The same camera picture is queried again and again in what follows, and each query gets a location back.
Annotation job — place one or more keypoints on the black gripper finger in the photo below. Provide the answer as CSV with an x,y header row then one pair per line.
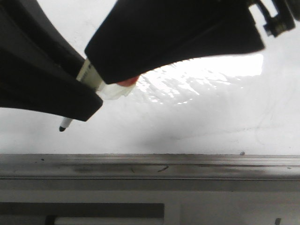
x,y
38,67
138,36

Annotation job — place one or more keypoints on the red magnet taped to marker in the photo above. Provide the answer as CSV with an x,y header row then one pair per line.
x,y
129,82

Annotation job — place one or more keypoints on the white black whiteboard marker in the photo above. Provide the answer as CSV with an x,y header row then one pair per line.
x,y
89,77

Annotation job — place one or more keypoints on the white whiteboard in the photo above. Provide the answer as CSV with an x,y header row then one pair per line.
x,y
245,104

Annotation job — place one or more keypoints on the aluminium whiteboard frame rail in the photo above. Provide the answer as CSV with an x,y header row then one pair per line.
x,y
149,166

